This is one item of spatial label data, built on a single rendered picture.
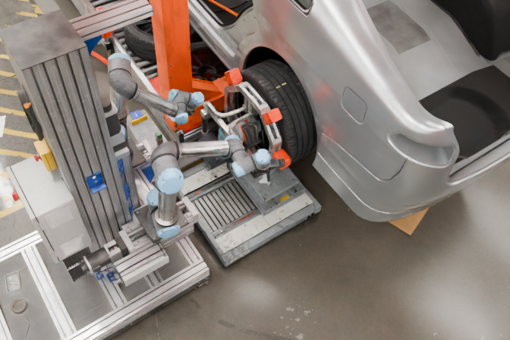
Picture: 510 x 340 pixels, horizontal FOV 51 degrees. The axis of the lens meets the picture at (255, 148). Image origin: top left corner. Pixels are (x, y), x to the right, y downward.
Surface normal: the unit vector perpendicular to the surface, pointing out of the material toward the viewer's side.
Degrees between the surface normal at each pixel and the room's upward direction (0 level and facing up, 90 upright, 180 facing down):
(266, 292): 0
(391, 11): 1
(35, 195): 0
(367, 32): 21
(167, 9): 90
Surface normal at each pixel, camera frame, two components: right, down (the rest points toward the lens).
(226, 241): 0.06, -0.60
